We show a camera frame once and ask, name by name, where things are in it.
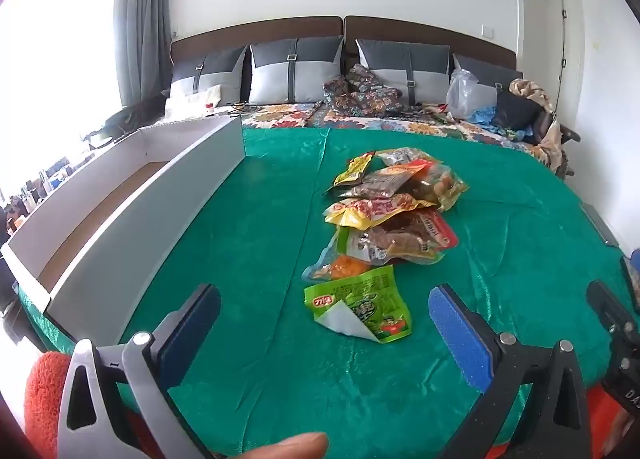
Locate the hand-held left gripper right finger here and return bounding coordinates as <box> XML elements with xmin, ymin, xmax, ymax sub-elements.
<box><xmin>428</xmin><ymin>283</ymin><xmax>593</xmax><ymax>459</ymax></box>

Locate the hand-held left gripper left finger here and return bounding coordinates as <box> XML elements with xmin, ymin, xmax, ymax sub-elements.
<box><xmin>56</xmin><ymin>283</ymin><xmax>222</xmax><ymax>459</ymax></box>

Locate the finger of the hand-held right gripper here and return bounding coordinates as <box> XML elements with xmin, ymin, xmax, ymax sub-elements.
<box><xmin>587</xmin><ymin>280</ymin><xmax>640</xmax><ymax>337</ymax></box>
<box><xmin>620</xmin><ymin>249</ymin><xmax>640</xmax><ymax>301</ymax></box>

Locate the green snack packet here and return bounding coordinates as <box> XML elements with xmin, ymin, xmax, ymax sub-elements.
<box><xmin>303</xmin><ymin>265</ymin><xmax>414</xmax><ymax>344</ymax></box>

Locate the red snack packet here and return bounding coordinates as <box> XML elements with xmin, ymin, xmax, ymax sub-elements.
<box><xmin>387</xmin><ymin>208</ymin><xmax>459</xmax><ymax>254</ymax></box>

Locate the white cardboard box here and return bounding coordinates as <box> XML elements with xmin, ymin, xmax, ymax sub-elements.
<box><xmin>0</xmin><ymin>116</ymin><xmax>246</xmax><ymax>346</ymax></box>

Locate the pale yellow red-print snack packet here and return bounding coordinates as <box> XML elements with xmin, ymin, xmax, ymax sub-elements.
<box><xmin>323</xmin><ymin>193</ymin><xmax>433</xmax><ymax>231</ymax></box>

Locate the orange brown walnut packet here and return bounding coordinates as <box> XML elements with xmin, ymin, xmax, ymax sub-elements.
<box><xmin>340</xmin><ymin>163</ymin><xmax>432</xmax><ymax>200</ymax></box>

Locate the person's right hand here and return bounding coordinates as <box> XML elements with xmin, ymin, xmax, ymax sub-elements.
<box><xmin>600</xmin><ymin>409</ymin><xmax>633</xmax><ymax>458</ymax></box>

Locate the person's left hand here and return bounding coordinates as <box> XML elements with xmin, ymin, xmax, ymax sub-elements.
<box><xmin>239</xmin><ymin>431</ymin><xmax>330</xmax><ymax>459</ymax></box>

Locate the grey metal bar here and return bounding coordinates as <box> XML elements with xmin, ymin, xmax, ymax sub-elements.
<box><xmin>579</xmin><ymin>203</ymin><xmax>622</xmax><ymax>248</ymax></box>

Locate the green-edged brown snack packet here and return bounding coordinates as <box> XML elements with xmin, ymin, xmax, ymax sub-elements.
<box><xmin>334</xmin><ymin>225</ymin><xmax>446</xmax><ymax>266</ymax></box>

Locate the clear orange snack packet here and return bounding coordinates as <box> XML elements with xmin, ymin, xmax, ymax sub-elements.
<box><xmin>301</xmin><ymin>246</ymin><xmax>373</xmax><ymax>285</ymax></box>

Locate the clear bag of round fruits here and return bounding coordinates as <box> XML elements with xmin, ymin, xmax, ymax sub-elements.
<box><xmin>412</xmin><ymin>163</ymin><xmax>470</xmax><ymax>213</ymax></box>

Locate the dark brown chair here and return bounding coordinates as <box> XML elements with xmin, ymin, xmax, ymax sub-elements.
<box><xmin>531</xmin><ymin>111</ymin><xmax>582</xmax><ymax>180</ymax></box>

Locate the orange fluffy blanket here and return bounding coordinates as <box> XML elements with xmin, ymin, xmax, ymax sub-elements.
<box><xmin>24</xmin><ymin>351</ymin><xmax>623</xmax><ymax>459</ymax></box>

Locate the silver yellow-edged snack packet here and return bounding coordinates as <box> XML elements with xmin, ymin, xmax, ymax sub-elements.
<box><xmin>376</xmin><ymin>147</ymin><xmax>438</xmax><ymax>168</ymax></box>

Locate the yellow black snack packet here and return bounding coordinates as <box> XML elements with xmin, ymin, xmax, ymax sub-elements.
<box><xmin>331</xmin><ymin>151</ymin><xmax>377</xmax><ymax>188</ymax></box>

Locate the black bag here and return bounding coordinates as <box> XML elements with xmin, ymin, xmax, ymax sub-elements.
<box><xmin>492</xmin><ymin>89</ymin><xmax>544</xmax><ymax>130</ymax></box>

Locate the beige clothing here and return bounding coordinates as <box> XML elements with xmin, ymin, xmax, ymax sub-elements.
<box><xmin>509</xmin><ymin>79</ymin><xmax>567</xmax><ymax>170</ymax></box>

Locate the blue cloth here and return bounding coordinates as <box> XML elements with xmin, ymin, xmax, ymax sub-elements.
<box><xmin>469</xmin><ymin>106</ymin><xmax>502</xmax><ymax>128</ymax></box>

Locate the white door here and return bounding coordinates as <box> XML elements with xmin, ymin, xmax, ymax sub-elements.
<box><xmin>559</xmin><ymin>0</ymin><xmax>584</xmax><ymax>116</ymax></box>

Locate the clear plastic bag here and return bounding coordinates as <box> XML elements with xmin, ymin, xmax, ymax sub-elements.
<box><xmin>446</xmin><ymin>69</ymin><xmax>499</xmax><ymax>122</ymax></box>

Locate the grey two-tone pillow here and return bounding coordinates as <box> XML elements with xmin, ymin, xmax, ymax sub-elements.
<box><xmin>249</xmin><ymin>36</ymin><xmax>346</xmax><ymax>106</ymax></box>
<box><xmin>452</xmin><ymin>54</ymin><xmax>524</xmax><ymax>107</ymax></box>
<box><xmin>170</xmin><ymin>45</ymin><xmax>249</xmax><ymax>107</ymax></box>
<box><xmin>355</xmin><ymin>39</ymin><xmax>451</xmax><ymax>106</ymax></box>

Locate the dark floral quilt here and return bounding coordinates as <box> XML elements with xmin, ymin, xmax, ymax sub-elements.
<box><xmin>322</xmin><ymin>64</ymin><xmax>404</xmax><ymax>116</ymax></box>

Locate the grey curtain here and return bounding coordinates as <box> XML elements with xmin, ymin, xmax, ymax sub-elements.
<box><xmin>114</xmin><ymin>0</ymin><xmax>174</xmax><ymax>108</ymax></box>

